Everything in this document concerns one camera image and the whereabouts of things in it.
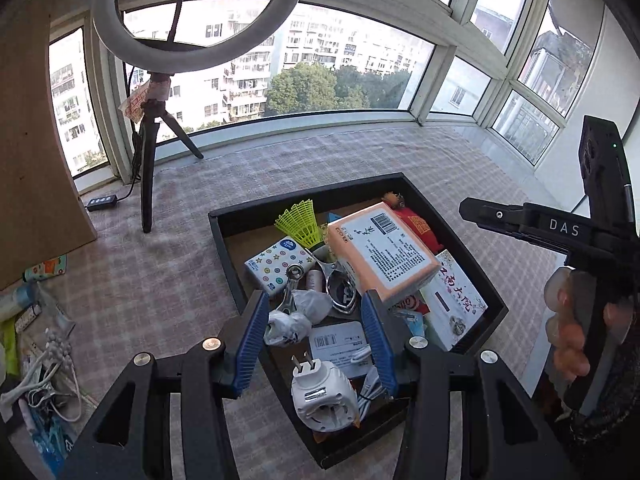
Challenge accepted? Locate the wooden board panel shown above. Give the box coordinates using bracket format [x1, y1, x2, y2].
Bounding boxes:
[1, 0, 96, 288]

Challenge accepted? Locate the teal fruit hand cream tube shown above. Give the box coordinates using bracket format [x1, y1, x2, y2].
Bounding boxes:
[22, 255, 67, 283]

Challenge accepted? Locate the ring light remote cable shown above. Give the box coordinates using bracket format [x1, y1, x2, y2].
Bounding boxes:
[86, 66, 144, 213]

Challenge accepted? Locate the person's right hand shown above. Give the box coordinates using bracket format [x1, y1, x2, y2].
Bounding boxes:
[544, 266, 639, 389]

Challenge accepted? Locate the red pouch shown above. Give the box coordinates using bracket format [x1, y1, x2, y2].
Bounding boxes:
[383, 192, 444, 255]

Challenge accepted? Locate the pink plaid tablecloth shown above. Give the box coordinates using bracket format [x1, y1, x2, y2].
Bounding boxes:
[8, 121, 561, 480]

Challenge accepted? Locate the white ring light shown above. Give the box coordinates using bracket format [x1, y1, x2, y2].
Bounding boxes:
[91, 0, 309, 76]

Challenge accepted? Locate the white floral box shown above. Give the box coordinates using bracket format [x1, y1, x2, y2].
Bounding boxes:
[420, 249, 487, 351]

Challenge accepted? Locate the orange white box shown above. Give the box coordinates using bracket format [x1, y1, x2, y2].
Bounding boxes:
[326, 202, 440, 307]

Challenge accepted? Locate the black tripod stand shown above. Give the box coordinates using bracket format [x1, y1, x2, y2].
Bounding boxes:
[126, 73, 204, 233]

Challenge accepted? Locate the white power adapter plug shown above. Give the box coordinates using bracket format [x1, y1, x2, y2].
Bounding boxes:
[291, 353, 360, 434]

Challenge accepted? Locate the grey bubble toy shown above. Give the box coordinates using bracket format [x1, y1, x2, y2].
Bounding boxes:
[46, 328, 75, 373]

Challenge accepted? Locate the white card packet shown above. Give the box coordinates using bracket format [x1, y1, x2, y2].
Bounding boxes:
[309, 321, 372, 379]

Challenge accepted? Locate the star patterned tissue pack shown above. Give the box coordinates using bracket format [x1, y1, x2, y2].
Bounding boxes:
[244, 236, 314, 297]

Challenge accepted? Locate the crumpled white wrapper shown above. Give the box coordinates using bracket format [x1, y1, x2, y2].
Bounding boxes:
[264, 289, 333, 347]

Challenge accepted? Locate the green shuttlecock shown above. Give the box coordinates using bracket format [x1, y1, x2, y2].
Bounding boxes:
[274, 200, 322, 249]

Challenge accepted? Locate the black storage tray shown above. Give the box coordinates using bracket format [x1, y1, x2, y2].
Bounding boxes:
[208, 172, 508, 469]

